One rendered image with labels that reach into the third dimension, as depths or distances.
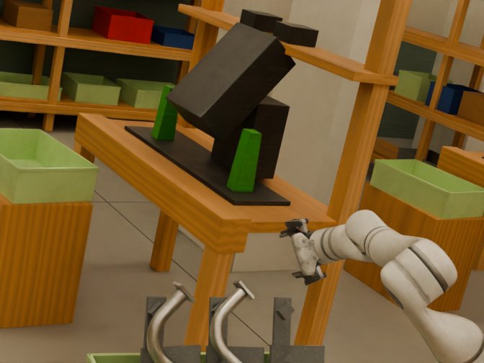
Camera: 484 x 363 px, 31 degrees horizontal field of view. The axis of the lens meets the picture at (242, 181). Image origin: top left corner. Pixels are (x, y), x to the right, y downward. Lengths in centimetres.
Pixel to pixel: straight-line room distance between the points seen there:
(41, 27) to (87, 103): 79
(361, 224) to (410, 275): 31
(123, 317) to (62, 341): 45
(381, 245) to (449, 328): 19
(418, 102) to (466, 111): 53
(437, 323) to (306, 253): 44
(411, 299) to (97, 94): 664
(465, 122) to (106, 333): 431
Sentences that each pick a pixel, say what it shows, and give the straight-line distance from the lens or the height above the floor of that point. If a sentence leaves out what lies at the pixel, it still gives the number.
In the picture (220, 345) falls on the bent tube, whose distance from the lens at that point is 209.
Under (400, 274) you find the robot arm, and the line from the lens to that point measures 141.
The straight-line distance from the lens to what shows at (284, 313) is 219.
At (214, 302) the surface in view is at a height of 112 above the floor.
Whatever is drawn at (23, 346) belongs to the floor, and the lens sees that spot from 416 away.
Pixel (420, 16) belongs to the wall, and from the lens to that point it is 1060.
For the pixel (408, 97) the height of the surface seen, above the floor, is 85.
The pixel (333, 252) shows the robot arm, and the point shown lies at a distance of 181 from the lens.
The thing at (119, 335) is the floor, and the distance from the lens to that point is 438.
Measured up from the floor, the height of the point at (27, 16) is 94.
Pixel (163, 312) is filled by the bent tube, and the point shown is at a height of 115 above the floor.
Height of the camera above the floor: 198
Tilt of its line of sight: 16 degrees down
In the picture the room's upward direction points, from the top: 13 degrees clockwise
